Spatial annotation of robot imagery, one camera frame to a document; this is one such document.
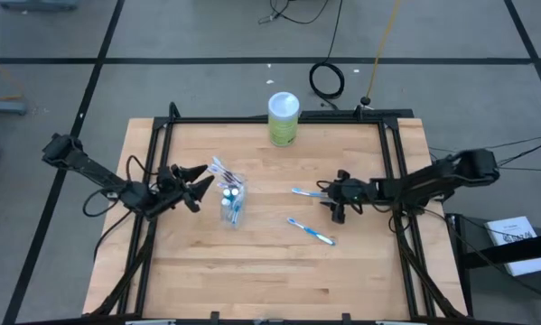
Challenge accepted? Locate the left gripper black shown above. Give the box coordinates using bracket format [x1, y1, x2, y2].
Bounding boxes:
[154, 162, 217, 215]

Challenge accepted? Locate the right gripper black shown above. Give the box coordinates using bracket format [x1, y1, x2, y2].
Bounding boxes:
[316, 169, 375, 225]

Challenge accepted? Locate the clear acrylic organizer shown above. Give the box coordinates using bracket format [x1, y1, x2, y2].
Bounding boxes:
[219, 172, 249, 230]

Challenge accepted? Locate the green disinfecting wipes canister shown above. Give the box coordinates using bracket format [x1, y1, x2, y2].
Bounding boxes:
[267, 91, 301, 148]

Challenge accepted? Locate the black side stand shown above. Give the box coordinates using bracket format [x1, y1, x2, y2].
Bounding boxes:
[445, 211, 541, 283]

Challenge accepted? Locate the white booklet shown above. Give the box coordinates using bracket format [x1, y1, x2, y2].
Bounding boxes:
[484, 215, 541, 277]

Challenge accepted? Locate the grey stand foot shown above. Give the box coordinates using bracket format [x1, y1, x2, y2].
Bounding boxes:
[0, 98, 30, 116]
[0, 0, 79, 13]

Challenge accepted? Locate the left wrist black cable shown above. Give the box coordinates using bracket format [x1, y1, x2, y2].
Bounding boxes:
[124, 154, 159, 182]

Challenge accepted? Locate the black arm base cable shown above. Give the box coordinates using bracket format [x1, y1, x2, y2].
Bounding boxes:
[93, 209, 135, 261]

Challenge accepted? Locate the black coiled hanging cable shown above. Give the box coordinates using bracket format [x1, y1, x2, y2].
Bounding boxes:
[308, 0, 346, 111]

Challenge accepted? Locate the yellow hanging cable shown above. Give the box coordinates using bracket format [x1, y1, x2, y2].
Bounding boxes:
[359, 0, 406, 107]

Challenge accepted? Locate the thin black cable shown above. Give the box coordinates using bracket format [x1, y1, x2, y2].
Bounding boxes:
[427, 134, 541, 154]

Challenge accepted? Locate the thick black power cable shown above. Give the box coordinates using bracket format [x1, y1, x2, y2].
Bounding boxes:
[495, 137, 541, 167]

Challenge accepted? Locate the orange floor cable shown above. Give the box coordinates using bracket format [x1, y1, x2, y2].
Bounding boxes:
[0, 48, 27, 103]

